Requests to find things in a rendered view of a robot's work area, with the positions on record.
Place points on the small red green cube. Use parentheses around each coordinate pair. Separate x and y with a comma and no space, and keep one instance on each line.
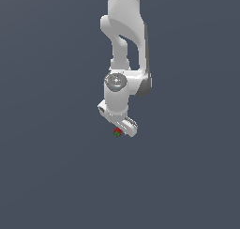
(117,132)

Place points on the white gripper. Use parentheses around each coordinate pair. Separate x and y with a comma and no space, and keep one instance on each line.
(118,119)

